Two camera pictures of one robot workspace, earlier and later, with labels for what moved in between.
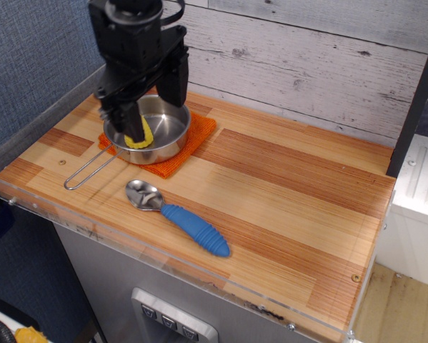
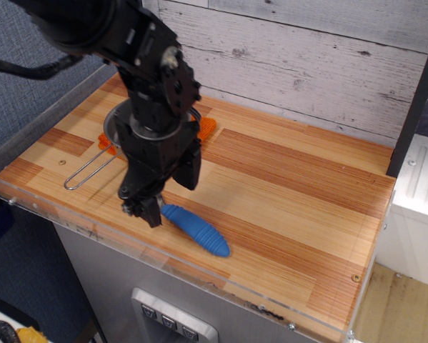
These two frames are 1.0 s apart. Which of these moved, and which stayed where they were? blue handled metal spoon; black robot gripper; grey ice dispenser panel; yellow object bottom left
Moved: black robot gripper
Stayed: blue handled metal spoon; yellow object bottom left; grey ice dispenser panel
